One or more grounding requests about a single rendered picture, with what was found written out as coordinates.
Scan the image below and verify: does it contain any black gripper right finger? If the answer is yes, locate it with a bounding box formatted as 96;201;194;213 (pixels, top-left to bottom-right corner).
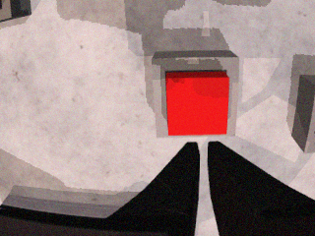
208;142;315;236

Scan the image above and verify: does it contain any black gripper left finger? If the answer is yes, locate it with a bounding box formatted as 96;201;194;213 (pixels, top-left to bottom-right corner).
0;142;200;236

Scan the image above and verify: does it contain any green button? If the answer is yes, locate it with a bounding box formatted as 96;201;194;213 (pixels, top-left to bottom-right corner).
291;75;315;153

